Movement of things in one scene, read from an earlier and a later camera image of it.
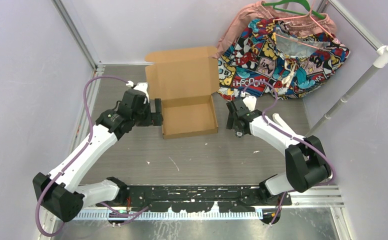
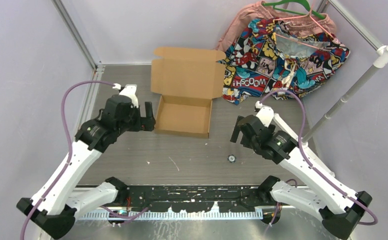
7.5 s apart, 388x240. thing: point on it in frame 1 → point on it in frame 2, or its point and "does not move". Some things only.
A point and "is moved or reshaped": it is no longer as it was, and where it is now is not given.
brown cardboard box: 185,80 is moved or reshaped
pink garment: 302,23 does not move
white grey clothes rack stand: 385,54 does not move
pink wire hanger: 309,14 does not move
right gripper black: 231,124 → 235,134
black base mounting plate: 193,198 does not move
